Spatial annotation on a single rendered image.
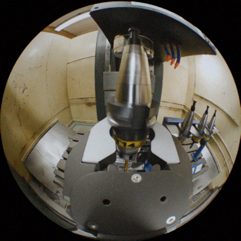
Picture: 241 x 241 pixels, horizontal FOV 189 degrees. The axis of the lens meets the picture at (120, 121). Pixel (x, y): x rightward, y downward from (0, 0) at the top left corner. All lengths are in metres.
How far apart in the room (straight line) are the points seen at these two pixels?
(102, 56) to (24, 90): 0.90
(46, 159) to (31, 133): 0.34
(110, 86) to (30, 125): 0.99
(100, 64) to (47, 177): 1.20
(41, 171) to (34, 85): 0.89
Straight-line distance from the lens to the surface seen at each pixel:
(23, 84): 1.04
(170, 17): 0.29
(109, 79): 0.78
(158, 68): 0.88
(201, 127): 0.38
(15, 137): 1.01
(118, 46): 0.31
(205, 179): 1.02
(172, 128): 0.29
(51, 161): 0.96
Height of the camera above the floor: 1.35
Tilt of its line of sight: 30 degrees down
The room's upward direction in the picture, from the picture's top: 1 degrees clockwise
